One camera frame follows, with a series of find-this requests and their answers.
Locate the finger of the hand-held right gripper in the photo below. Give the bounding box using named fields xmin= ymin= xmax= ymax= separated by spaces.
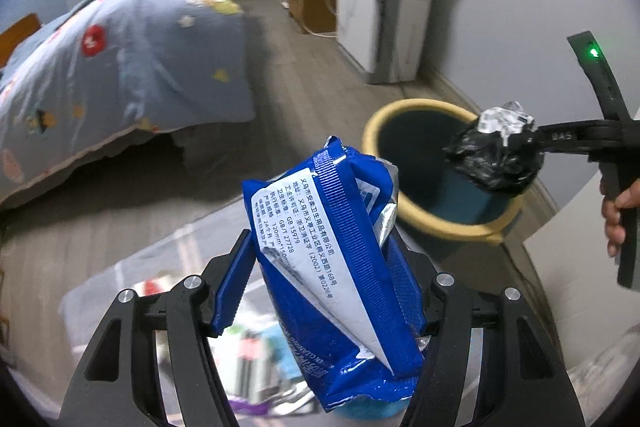
xmin=525 ymin=119 xmax=623 ymax=158

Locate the white appliance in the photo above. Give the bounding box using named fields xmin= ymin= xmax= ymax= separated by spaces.
xmin=336 ymin=0 xmax=436 ymax=85

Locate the blue wet wipes packet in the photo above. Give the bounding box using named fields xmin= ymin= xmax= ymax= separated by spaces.
xmin=242 ymin=136 xmax=426 ymax=413

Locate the black bag with foil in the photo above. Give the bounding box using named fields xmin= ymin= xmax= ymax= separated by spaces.
xmin=442 ymin=102 xmax=546 ymax=198

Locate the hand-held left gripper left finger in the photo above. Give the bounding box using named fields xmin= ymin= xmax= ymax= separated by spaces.
xmin=60 ymin=229 xmax=258 ymax=427

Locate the dark blue yellow-rimmed trash bin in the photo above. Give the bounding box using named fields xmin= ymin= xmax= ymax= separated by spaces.
xmin=362 ymin=99 xmax=526 ymax=245

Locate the white board panel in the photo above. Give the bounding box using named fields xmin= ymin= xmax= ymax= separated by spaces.
xmin=522 ymin=172 xmax=640 ymax=427

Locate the person's right hand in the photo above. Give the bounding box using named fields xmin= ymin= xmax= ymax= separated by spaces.
xmin=602 ymin=179 xmax=640 ymax=258

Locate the wooden bed headboard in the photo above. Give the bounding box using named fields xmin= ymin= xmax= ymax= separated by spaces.
xmin=0 ymin=13 xmax=41 ymax=68

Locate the grey striped rug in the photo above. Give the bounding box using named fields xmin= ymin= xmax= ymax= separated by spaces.
xmin=0 ymin=194 xmax=566 ymax=427

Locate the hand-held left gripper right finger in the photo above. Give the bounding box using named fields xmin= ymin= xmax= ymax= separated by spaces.
xmin=387 ymin=227 xmax=586 ymax=427

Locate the bed with blue quilt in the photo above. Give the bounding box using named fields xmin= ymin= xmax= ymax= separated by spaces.
xmin=0 ymin=0 xmax=258 ymax=208

